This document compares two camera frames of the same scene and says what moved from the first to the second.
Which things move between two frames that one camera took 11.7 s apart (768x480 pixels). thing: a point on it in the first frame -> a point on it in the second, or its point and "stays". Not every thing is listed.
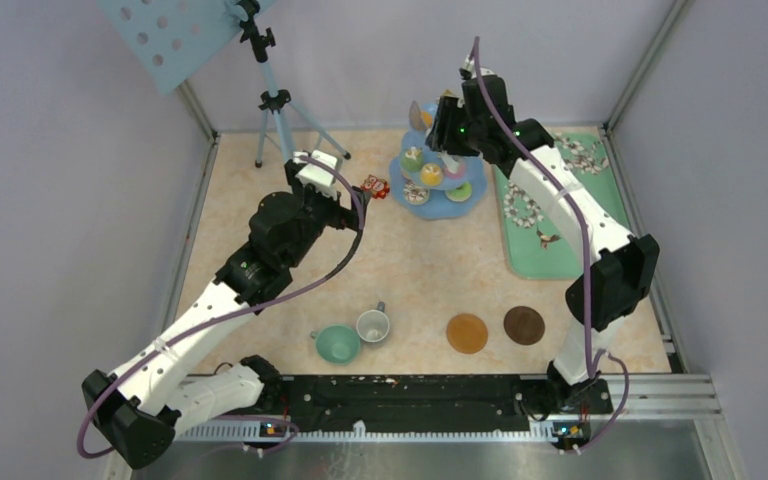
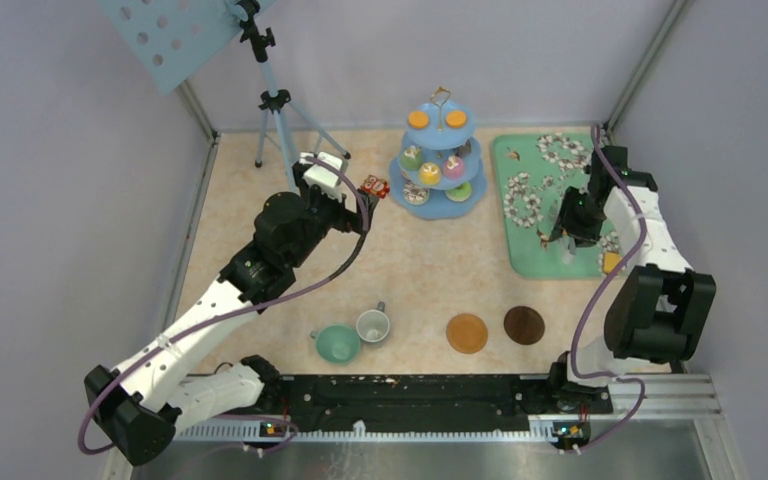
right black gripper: [448, 110] -> [584, 236]
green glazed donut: [461, 193] stays
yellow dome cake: [431, 174] stays
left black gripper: [342, 216] stays
